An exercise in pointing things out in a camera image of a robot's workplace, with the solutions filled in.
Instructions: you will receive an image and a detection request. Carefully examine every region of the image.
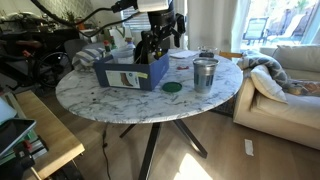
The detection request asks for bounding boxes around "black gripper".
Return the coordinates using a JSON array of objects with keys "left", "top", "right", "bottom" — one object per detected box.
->
[{"left": 134, "top": 23, "right": 176, "bottom": 65}]

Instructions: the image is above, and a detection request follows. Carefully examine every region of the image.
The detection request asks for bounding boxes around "white tub with blue lid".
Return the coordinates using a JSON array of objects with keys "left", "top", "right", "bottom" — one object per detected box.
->
[{"left": 110, "top": 46, "right": 136, "bottom": 65}]

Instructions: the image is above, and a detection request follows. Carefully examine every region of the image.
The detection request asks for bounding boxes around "green round lid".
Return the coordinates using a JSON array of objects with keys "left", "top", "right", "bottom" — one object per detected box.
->
[{"left": 161, "top": 81, "right": 184, "bottom": 93}]

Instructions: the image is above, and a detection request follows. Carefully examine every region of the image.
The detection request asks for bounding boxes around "blue cardboard shoebox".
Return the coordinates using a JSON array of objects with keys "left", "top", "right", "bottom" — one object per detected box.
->
[{"left": 92, "top": 51, "right": 170, "bottom": 92}]

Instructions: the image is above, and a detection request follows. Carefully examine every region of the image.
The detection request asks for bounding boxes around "yellow sticky note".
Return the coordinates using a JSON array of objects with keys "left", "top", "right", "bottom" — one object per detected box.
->
[{"left": 135, "top": 71, "right": 149, "bottom": 80}]

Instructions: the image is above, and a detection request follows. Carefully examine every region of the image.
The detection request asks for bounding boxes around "green bottle with red cap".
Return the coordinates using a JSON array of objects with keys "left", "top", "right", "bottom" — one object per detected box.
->
[{"left": 109, "top": 35, "right": 118, "bottom": 51}]

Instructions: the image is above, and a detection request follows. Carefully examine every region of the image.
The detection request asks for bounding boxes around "white paper sheet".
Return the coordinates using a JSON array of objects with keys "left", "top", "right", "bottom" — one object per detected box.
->
[{"left": 169, "top": 49, "right": 200, "bottom": 60}]

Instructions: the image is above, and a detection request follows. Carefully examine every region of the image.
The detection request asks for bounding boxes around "brown bottle with red cap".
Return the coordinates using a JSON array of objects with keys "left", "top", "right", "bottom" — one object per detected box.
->
[{"left": 103, "top": 40, "right": 112, "bottom": 54}]

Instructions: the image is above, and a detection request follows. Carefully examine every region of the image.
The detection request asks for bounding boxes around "blue striped cloth towel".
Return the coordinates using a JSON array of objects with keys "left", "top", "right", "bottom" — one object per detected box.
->
[{"left": 71, "top": 47, "right": 107, "bottom": 72}]

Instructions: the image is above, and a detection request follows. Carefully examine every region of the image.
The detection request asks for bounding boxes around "glass bowl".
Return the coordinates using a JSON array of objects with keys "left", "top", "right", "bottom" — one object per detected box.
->
[{"left": 197, "top": 45, "right": 220, "bottom": 59}]

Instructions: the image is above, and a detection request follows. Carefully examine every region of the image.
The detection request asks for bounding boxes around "white curtain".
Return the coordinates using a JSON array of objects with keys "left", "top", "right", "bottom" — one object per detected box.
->
[{"left": 186, "top": 0, "right": 252, "bottom": 53}]

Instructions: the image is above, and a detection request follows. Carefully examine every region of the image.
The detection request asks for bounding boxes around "grey chair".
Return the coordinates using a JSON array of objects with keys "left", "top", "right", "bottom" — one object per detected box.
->
[{"left": 63, "top": 38, "right": 90, "bottom": 63}]

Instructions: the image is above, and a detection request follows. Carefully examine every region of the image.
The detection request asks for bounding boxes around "potted plant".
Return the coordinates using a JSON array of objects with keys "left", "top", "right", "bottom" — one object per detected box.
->
[{"left": 64, "top": 10, "right": 87, "bottom": 32}]

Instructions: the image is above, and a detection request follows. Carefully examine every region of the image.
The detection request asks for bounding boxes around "orange wooden stool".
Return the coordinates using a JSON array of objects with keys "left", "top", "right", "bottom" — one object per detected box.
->
[{"left": 218, "top": 50, "right": 244, "bottom": 61}]

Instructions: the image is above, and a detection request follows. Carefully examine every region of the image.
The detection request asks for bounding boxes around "black table base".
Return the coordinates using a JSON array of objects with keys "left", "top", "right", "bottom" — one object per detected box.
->
[{"left": 119, "top": 119, "right": 209, "bottom": 180}]

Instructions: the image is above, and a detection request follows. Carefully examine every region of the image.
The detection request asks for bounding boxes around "dark patterned rug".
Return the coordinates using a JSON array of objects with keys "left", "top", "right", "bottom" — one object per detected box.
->
[{"left": 210, "top": 93, "right": 238, "bottom": 118}]

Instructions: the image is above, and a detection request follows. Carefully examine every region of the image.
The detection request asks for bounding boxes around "bicycle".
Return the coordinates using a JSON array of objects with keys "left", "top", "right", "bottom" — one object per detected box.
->
[{"left": 0, "top": 19, "right": 81, "bottom": 90}]

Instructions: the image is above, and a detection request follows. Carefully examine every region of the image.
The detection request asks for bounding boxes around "grey patterned blanket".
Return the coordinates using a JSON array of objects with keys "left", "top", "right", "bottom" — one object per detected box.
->
[{"left": 237, "top": 49, "right": 320, "bottom": 98}]

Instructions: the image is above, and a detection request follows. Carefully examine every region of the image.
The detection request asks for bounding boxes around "white cushion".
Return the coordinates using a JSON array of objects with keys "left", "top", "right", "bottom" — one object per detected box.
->
[{"left": 250, "top": 64, "right": 289, "bottom": 104}]

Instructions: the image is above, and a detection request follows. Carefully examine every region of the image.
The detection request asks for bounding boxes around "wooden bench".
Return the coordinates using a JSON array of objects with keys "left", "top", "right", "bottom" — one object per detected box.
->
[{"left": 14, "top": 89, "right": 86, "bottom": 180}]

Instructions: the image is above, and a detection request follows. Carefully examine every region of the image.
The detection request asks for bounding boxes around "white paper scrap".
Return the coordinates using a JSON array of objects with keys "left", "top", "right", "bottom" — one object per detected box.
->
[{"left": 244, "top": 138, "right": 255, "bottom": 157}]

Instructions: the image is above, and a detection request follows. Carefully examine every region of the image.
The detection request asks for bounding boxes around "patio lounge chair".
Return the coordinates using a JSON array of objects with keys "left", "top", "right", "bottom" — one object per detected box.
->
[{"left": 269, "top": 12, "right": 315, "bottom": 38}]

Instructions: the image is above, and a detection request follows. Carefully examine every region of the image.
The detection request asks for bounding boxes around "stack of books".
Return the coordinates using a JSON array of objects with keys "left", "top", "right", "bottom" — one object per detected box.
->
[{"left": 0, "top": 130, "right": 50, "bottom": 167}]

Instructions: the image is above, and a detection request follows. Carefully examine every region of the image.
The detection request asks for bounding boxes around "beige couch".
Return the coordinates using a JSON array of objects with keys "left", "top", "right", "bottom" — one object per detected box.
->
[{"left": 232, "top": 44, "right": 320, "bottom": 151}]

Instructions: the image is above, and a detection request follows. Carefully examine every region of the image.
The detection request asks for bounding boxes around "dark tablet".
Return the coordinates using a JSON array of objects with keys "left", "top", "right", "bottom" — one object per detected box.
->
[{"left": 0, "top": 118, "right": 37, "bottom": 158}]

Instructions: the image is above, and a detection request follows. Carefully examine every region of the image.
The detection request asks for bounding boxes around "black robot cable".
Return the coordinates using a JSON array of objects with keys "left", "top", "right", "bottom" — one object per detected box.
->
[
  {"left": 75, "top": 12, "right": 143, "bottom": 38},
  {"left": 30, "top": 0, "right": 116, "bottom": 28}
]

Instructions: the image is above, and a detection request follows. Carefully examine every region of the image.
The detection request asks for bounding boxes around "black floor cable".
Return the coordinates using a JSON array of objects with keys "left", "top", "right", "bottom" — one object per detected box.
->
[{"left": 101, "top": 123, "right": 113, "bottom": 180}]

